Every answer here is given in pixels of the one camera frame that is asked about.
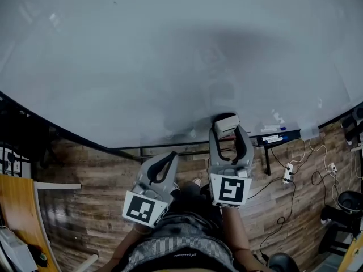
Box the person's left forearm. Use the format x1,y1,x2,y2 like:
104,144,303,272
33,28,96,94
121,224,154,266

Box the person's dark trousers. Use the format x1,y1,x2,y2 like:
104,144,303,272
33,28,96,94
169,181,225,238

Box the black pouch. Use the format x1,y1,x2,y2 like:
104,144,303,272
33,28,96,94
28,243,49,269

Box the black round bin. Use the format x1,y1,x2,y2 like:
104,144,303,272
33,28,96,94
336,190,363,215

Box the large white whiteboard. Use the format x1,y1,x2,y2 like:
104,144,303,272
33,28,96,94
0,0,363,150

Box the black cable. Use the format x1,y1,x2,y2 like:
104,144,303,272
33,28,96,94
259,179,298,264
246,176,285,201
311,169,341,207
270,148,288,169

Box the white printed board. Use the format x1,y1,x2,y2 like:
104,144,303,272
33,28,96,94
0,147,32,179

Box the black office chair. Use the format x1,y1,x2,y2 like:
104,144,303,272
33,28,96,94
16,114,61,170

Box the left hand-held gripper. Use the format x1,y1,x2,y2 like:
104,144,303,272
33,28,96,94
121,151,180,229

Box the yellow wooden board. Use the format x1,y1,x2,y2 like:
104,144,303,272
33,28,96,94
338,230,363,272

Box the curved wooden desk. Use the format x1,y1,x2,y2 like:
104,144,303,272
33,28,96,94
0,173,99,272

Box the white whiteboard eraser black felt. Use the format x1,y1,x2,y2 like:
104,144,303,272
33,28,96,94
213,112,240,140

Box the translucent plastic corner cover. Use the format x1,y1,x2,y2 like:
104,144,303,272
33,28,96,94
299,126,320,141

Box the blue-capped white marker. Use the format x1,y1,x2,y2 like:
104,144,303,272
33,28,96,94
266,135,289,145

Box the person's grey knit top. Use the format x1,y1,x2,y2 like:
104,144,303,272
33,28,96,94
121,211,237,272

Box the white cable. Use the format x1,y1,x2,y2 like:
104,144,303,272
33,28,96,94
291,138,330,167

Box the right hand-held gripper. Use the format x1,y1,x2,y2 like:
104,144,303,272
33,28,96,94
208,124,255,209

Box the person's right forearm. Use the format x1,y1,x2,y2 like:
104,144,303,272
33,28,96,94
221,206,265,272

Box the white plastic box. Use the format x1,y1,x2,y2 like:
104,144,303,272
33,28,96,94
0,227,38,272

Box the black marker tray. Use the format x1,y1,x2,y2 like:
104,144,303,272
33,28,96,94
248,130,302,149

